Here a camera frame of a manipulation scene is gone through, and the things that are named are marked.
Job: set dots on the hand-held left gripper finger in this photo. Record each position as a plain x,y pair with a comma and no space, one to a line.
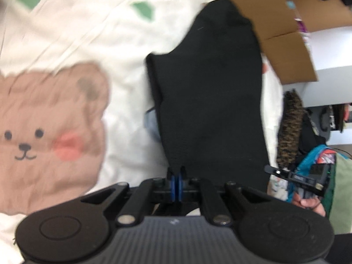
180,187
173,187

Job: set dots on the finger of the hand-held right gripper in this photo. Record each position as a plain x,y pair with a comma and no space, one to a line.
277,172

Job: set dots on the black shorts with bear-print sides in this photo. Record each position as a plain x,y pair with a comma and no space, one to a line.
209,101

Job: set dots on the person's right hand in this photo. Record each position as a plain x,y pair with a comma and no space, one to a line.
309,205

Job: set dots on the white cartoon print cloth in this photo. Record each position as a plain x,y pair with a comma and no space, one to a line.
277,187

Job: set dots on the teal printed cloth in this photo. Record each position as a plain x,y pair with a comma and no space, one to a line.
308,159

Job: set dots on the black bag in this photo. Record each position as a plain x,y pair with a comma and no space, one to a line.
308,140

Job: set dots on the leopard print cloth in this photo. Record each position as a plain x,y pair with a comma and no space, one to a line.
288,129

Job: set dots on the black chair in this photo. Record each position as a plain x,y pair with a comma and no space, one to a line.
327,118

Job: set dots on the flattened cardboard sheet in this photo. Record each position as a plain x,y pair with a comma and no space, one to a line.
286,46

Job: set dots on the detergent bottle with teal cap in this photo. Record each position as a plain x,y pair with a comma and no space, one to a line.
290,5

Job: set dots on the cream bear print blanket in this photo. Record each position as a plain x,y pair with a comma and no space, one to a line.
82,33

